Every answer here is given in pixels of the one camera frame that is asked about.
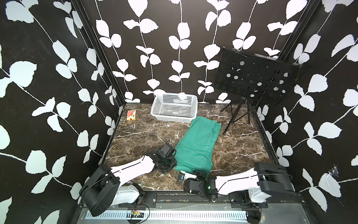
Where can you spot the green long pants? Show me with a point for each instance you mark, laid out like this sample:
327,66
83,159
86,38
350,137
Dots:
195,150

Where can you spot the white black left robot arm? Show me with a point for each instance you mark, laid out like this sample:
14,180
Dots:
105,188

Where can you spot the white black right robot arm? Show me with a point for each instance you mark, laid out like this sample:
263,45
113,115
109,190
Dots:
263,181

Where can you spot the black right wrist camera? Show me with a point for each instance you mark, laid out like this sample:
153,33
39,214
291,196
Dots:
184,175

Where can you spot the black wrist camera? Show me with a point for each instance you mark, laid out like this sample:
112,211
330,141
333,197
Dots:
167,151
184,175

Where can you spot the black perforated music stand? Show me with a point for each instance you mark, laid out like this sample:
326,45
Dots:
255,79

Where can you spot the white plastic perforated basket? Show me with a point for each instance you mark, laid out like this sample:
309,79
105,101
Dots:
174,107

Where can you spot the white slotted cable duct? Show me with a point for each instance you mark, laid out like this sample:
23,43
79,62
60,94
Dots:
228,216

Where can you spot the yellow red playing card box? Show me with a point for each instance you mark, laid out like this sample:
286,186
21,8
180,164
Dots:
131,115

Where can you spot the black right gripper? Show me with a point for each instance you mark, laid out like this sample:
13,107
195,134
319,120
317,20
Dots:
202,176

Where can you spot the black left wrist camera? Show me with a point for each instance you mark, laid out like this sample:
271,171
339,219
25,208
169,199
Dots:
167,151

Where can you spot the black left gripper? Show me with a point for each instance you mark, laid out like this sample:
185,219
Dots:
174,162

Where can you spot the small green circuit board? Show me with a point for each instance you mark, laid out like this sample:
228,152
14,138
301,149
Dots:
136,214

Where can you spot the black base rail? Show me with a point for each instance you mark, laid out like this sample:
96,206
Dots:
236,200

